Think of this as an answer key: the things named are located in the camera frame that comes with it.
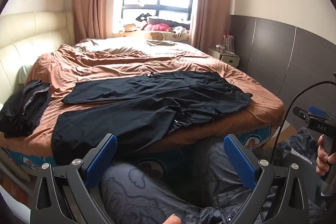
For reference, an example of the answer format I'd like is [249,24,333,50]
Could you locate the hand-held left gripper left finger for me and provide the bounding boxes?
[30,133,118,224]

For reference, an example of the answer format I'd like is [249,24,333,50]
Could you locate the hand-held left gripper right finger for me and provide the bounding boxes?
[223,134,311,224]

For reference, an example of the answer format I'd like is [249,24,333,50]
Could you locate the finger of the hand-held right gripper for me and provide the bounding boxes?
[293,105,311,123]
[309,105,328,119]

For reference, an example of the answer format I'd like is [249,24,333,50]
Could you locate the black pants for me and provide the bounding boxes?
[52,71,253,165]

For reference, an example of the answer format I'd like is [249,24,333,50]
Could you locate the person's right hand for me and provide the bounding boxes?
[316,134,332,177]

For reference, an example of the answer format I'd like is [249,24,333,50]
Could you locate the blue cartoon print bed sheet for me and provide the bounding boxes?
[0,123,280,188]

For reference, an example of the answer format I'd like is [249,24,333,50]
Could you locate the dark mottled cloth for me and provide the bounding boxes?
[273,126,322,169]

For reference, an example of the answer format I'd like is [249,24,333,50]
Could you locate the person's right leg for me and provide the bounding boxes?
[188,140,263,214]

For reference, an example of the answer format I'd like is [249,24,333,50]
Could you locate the person's leg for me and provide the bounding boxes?
[188,140,263,214]
[100,162,210,224]

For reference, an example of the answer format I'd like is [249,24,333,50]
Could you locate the person's left leg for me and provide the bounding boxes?
[100,162,210,224]

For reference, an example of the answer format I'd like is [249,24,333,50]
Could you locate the grey panelled wardrobe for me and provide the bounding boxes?
[228,14,336,135]

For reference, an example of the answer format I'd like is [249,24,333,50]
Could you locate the white nightstand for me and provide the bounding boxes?
[208,48,240,67]

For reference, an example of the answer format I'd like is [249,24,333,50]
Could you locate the bed with orange sheet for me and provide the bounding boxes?
[0,39,285,159]

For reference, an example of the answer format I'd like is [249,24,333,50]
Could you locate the folded dark clothes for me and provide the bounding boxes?
[0,79,51,138]

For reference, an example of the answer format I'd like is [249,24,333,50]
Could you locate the white pillow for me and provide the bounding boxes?
[18,64,36,83]

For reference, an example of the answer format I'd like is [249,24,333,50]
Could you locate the bear print cushion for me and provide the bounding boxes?
[113,29,190,42]

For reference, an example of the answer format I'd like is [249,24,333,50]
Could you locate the cream padded headboard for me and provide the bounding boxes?
[0,11,76,106]

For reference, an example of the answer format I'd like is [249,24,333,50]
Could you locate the red plush toy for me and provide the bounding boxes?
[143,23,171,32]

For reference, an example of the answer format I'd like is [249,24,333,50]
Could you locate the black white plush toy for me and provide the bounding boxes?
[135,13,152,30]

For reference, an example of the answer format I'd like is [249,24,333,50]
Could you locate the black cable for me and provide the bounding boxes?
[270,81,336,165]

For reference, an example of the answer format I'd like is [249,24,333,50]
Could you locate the white wire rack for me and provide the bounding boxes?
[222,29,236,54]

